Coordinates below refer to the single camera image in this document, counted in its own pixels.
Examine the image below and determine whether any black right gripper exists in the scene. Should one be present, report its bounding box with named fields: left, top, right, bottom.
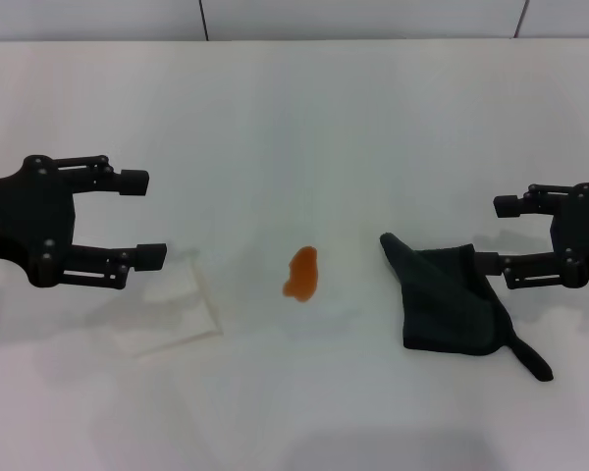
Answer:
left=473, top=182, right=589, bottom=291

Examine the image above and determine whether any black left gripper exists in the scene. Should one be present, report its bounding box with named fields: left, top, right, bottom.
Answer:
left=0, top=154, right=169, bottom=292

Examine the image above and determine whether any brown water stain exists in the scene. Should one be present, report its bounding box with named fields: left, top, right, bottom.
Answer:
left=280, top=245, right=321, bottom=303

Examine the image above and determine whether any dark blue rag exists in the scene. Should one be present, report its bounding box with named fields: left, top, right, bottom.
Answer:
left=379, top=232, right=556, bottom=384

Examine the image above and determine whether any white paper cup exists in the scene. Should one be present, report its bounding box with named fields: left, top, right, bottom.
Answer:
left=127, top=244, right=225, bottom=357

